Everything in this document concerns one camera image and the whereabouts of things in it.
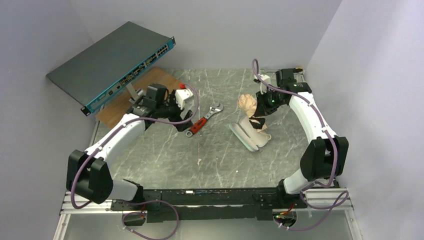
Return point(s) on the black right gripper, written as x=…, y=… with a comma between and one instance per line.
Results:
x=262, y=108

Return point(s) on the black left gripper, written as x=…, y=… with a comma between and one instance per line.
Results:
x=180, y=117

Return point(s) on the mint green umbrella case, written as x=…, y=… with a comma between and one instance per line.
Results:
x=250, y=137

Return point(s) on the beige umbrella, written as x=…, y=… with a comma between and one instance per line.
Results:
x=248, y=104

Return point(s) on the grey blue network switch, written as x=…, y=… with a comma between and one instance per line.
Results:
x=100, y=71

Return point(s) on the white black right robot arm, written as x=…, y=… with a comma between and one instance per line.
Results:
x=325, y=155

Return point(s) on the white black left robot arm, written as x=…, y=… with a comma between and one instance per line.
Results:
x=88, y=177

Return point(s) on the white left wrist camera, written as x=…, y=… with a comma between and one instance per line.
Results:
x=182, y=94

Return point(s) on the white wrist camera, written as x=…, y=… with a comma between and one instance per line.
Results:
x=263, y=85
x=182, y=94

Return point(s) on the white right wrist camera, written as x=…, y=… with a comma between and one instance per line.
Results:
x=263, y=85

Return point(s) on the red handled adjustable wrench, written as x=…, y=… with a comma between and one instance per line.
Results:
x=213, y=109

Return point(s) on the metal switch stand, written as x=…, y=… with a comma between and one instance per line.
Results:
x=136, y=95

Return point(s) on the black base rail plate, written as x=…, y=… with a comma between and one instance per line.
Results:
x=260, y=203

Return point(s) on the aluminium frame rails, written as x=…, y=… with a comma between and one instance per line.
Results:
x=88, y=175

